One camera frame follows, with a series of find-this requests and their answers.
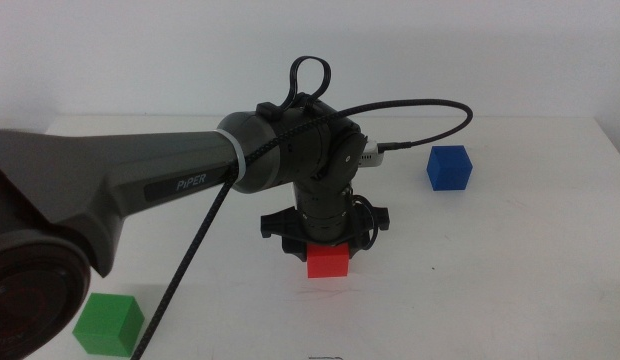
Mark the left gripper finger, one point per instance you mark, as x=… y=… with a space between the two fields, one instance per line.
x=355 y=250
x=295 y=250

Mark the blue cube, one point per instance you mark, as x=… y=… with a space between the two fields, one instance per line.
x=450 y=170

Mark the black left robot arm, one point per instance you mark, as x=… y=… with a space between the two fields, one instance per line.
x=115 y=170

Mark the red cube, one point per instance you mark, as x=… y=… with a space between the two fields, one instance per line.
x=328 y=262

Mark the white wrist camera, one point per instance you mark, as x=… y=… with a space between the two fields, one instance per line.
x=372 y=156

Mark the green cube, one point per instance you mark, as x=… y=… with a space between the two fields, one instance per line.
x=106 y=327

